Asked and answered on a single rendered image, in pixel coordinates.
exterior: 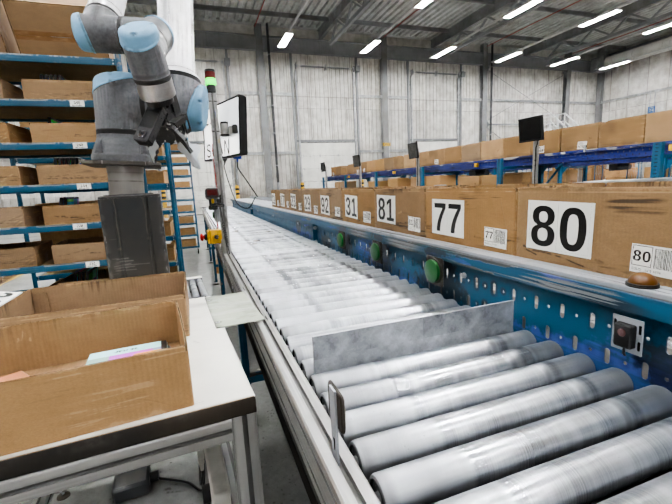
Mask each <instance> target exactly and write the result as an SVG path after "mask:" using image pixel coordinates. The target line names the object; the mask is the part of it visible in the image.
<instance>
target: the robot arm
mask: <svg viewBox="0 0 672 504"><path fill-rule="evenodd" d="M126 3H127V0H88V2H87V5H86V6H85V8H84V12H83V13H79V12H76V13H73V14H72V15H71V27H72V32H73V35H74V38H75V40H76V42H77V44H78V46H79V47H80V48H81V49H82V50H83V51H85V52H90V53H94V54H96V53H105V54H125V56H126V59H127V62H128V65H129V68H130V71H131V73H129V72H119V71H112V72H103V73H99V74H97V75H96V76H95V77H94V78H93V90H92V94H93V103H94V114H95V126H96V141H95V144H94V147H93V150H92V153H91V160H111V161H143V162H154V163H156V162H157V159H158V153H159V148H160V147H161V146H162V144H163V143H164V142H166V143H170V144H171V145H173V144H174V143H175V140H176V142H177V143H178V150H179V151H180V152H181V153H183V154H184V155H185V156H186V158H187V160H189V161H190V162H191V164H192V166H193V167H195V168H197V169H201V167H200V163H199V160H198V158H197V157H198V155H199V153H200V151H201V148H200V146H199V145H198V144H191V143H190V142H189V141H188V140H187V138H186V137H185V134H187V135H188V134H189V133H191V132H200V131H203V130H204V129H205V128H206V126H207V122H208V112H209V101H208V92H207V88H206V87H205V86H204V85H202V84H201V80H200V78H199V77H198V76H197V75H196V74H195V62H194V16H193V0H157V9H158V16H156V15H147V16H145V17H143V18H138V17H124V12H125V7H126ZM185 132H186V133H185Z"/></svg>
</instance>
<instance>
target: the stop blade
mask: <svg viewBox="0 0 672 504"><path fill-rule="evenodd" d="M513 312H514V300H509V301H503V302H498V303H492V304H487V305H481V306H476V307H470V308H464V309H459V310H453V311H448V312H442V313H437V314H431V315H426V316H420V317H415V318H409V319H403V320H398V321H392V322H387V323H381V324H376V325H370V326H365V327H359V328H354V329H348V330H342V331H337V332H331V333H326V334H320V335H315V336H312V349H313V366H314V374H319V373H323V372H328V371H333V370H337V369H342V368H347V367H351V366H356V365H361V364H365V363H370V362H375V361H379V360H384V359H389V358H393V357H398V356H403V355H407V354H412V353H417V352H421V351H426V350H431V349H435V348H440V347H445V346H449V345H454V344H459V343H463V342H468V341H473V340H477V339H482V338H487V337H491V336H496V335H501V334H505V333H510V332H513Z"/></svg>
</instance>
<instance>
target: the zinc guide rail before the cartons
mask: <svg viewBox="0 0 672 504"><path fill-rule="evenodd" d="M253 205H257V206H261V207H265V208H270V209H274V210H278V211H282V212H287V213H291V214H295V215H299V216H304V217H308V218H312V219H316V220H321V221H325V222H329V223H333V224H338V225H342V226H346V227H350V228H355V229H359V230H363V231H367V232H372V233H376V234H380V235H385V236H389V237H393V238H397V239H402V240H406V241H410V242H414V243H419V244H423V245H427V246H431V247H436V248H440V249H444V250H448V251H453V252H457V253H461V254H465V255H470V256H474V257H478V258H482V259H487V260H491V261H495V262H499V263H504V264H508V265H512V266H516V267H521V268H525V269H529V270H533V271H538V272H542V273H546V274H550V275H555V276H559V277H563V278H567V279H572V280H576V281H580V282H584V283H589V284H593V285H597V286H601V287H606V288H610V289H614V290H618V291H623V292H627V293H631V294H635V295H640V296H644V297H648V298H652V299H657V300H661V301H665V302H669V303H672V288H670V287H665V286H661V285H660V288H659V289H653V290H647V289H637V288H632V287H628V286H626V285H625V281H626V280H628V279H626V278H621V277H616V276H611V275H606V274H601V273H597V272H592V271H587V270H582V269H577V268H572V267H567V266H562V265H557V264H552V263H547V262H542V261H538V260H533V259H528V258H523V257H518V256H513V255H508V254H503V253H498V252H493V251H488V250H483V249H478V248H474V247H469V246H464V245H459V244H454V243H449V242H444V241H439V240H434V239H429V238H424V237H419V236H414V235H410V234H405V233H400V232H395V231H390V230H385V229H380V228H375V227H370V226H365V225H360V224H355V223H351V222H346V221H341V220H336V219H331V218H326V217H321V216H316V215H311V214H306V213H301V212H296V211H291V210H287V209H282V208H277V207H272V206H267V205H262V204H257V203H253Z"/></svg>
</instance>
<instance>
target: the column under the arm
mask: <svg viewBox="0 0 672 504"><path fill-rule="evenodd" d="M98 199H100V200H98V205H99V212H100V218H101V225H102V232H103V237H104V245H105V251H106V258H107V264H108V271H109V278H110V279H117V278H126V277H135V276H144V275H152V274H161V273H170V268H169V259H168V251H167V243H166V235H165V227H164V219H163V211H162V203H161V196H160V194H159V193H157V194H154V193H137V194H117V195H103V196H99V197H98Z"/></svg>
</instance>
